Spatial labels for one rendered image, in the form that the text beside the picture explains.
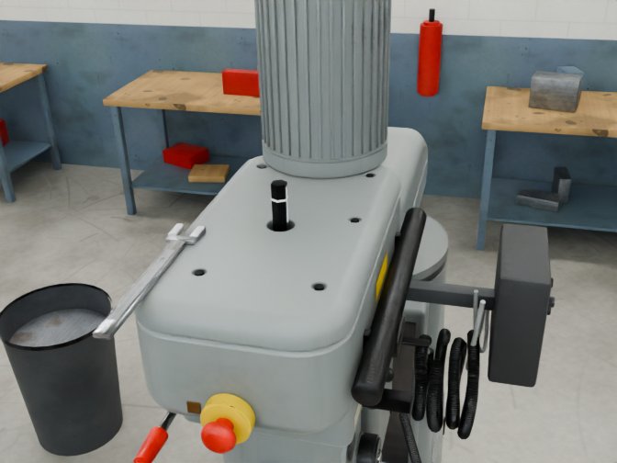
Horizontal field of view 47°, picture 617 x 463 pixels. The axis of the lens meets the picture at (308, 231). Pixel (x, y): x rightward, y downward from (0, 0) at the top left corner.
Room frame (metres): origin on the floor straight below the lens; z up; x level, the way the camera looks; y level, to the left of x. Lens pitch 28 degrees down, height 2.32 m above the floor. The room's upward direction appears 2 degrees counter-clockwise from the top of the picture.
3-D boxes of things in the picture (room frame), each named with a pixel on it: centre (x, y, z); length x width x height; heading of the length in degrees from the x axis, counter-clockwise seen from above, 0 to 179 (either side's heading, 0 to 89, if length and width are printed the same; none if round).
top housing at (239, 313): (0.85, 0.03, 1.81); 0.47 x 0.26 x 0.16; 165
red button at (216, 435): (0.59, 0.10, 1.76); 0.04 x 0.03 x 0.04; 75
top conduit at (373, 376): (0.83, -0.11, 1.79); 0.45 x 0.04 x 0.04; 165
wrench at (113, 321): (0.71, 0.18, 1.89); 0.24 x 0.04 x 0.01; 166
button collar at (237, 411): (0.61, 0.10, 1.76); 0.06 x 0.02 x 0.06; 75
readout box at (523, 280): (1.04, -0.37, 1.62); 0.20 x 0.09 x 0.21; 165
